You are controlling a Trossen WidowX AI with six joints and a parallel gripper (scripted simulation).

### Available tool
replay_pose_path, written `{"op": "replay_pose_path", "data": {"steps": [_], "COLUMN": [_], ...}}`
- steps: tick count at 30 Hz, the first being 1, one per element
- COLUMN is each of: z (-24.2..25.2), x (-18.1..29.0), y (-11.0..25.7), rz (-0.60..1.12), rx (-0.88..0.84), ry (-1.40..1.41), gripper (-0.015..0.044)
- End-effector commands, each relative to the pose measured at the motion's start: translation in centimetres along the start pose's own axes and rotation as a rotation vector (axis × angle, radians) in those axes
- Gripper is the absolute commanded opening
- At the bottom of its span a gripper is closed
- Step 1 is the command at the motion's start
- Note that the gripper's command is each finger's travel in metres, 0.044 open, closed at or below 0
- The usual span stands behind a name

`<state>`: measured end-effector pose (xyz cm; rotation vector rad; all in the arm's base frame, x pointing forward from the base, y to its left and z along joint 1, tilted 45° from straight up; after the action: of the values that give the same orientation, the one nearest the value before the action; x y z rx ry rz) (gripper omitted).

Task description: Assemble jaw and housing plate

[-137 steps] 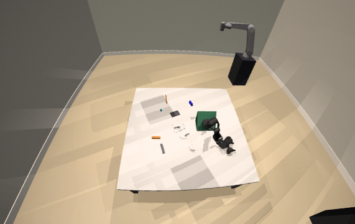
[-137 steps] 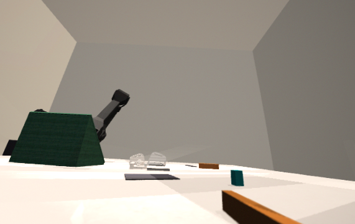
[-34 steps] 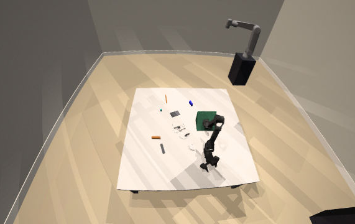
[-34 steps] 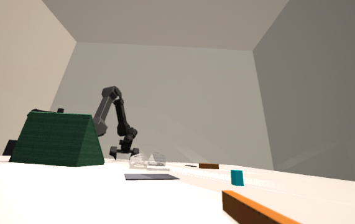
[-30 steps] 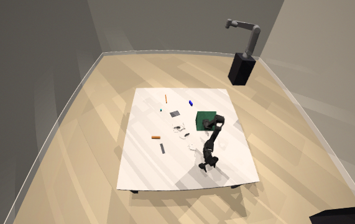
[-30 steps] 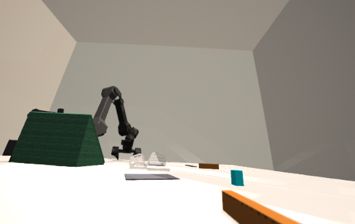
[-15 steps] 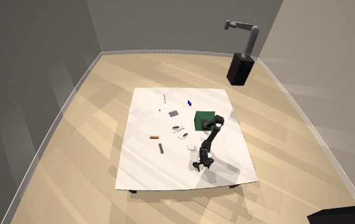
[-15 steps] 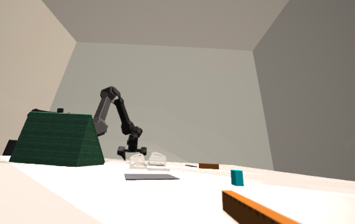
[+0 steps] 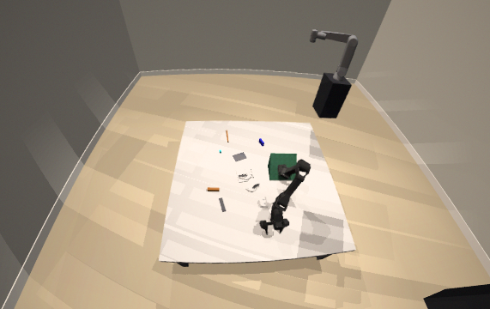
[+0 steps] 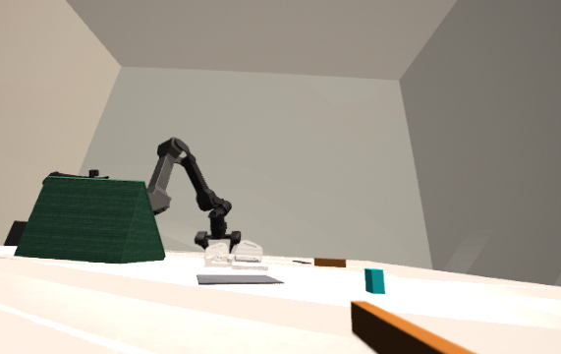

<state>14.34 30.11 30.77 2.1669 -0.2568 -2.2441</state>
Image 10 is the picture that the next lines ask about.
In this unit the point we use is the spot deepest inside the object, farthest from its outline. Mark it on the orange-brown long bar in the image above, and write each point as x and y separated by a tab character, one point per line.
386	333

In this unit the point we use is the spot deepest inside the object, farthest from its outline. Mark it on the small teal block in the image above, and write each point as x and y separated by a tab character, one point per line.
374	281

